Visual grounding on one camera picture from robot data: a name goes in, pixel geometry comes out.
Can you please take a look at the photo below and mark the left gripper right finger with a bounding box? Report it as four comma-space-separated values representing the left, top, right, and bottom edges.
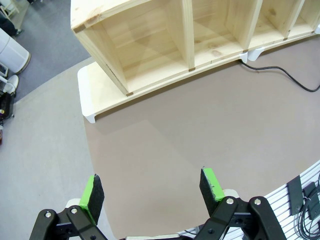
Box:
194, 167, 287, 240

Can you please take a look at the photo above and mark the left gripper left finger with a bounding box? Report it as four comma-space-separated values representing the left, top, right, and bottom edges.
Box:
29, 173, 108, 240

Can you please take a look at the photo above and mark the wooden riser with white legs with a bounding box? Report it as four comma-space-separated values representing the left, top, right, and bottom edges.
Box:
77, 48, 249, 124

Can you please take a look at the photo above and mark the white slatted panel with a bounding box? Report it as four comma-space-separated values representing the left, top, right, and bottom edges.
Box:
174, 159, 320, 240

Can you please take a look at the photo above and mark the black power adapter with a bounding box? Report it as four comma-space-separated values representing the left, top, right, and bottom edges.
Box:
302, 181, 320, 221

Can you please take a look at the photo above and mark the black equipment cart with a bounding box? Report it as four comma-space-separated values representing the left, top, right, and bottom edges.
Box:
0, 92, 16, 126

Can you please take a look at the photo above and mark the four-compartment pine wood shelf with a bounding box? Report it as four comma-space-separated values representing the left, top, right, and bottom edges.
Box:
70, 0, 320, 97

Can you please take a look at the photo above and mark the light wooden chair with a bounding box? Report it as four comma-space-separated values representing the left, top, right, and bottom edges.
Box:
0, 0, 20, 18

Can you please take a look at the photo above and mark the black flat bracket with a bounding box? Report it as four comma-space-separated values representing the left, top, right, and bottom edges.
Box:
286, 175, 305, 216

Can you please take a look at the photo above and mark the black coiled cable bundle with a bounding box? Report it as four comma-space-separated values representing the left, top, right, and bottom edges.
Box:
294, 197, 320, 240

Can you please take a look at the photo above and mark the black power cable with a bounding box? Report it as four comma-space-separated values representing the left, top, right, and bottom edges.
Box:
239, 60, 320, 93

